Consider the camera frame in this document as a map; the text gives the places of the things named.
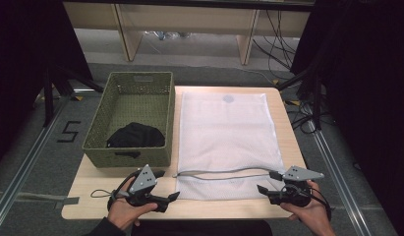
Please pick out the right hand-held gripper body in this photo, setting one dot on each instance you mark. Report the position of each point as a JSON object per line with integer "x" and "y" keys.
{"x": 296, "y": 185}

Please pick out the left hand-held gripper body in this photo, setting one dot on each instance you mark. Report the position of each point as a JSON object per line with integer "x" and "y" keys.
{"x": 144, "y": 185}

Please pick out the black cloth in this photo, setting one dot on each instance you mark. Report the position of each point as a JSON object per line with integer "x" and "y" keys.
{"x": 137, "y": 136}

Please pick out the white mesh laundry bag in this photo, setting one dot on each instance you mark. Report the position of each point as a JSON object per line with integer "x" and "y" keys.
{"x": 229, "y": 137}

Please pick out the green woven basket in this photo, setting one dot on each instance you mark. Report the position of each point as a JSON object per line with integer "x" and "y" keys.
{"x": 140, "y": 88}

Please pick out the person's right hand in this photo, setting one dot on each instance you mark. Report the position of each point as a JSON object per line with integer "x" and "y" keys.
{"x": 309, "y": 213}

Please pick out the person's left hand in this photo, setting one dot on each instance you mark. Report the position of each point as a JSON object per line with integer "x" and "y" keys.
{"x": 126, "y": 213}

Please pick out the person's dark clothing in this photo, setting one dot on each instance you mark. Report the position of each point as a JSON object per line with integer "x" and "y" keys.
{"x": 202, "y": 228}

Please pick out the black metal stand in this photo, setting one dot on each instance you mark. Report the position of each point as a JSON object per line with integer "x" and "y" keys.
{"x": 58, "y": 88}
{"x": 312, "y": 88}

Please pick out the dark curtain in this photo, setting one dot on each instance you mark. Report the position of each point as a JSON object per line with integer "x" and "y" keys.
{"x": 370, "y": 82}
{"x": 22, "y": 49}

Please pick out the light wooden bench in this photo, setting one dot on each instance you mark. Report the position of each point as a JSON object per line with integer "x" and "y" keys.
{"x": 189, "y": 19}

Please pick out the metal floor rail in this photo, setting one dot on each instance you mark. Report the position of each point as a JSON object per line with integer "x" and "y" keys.
{"x": 22, "y": 167}
{"x": 340, "y": 183}

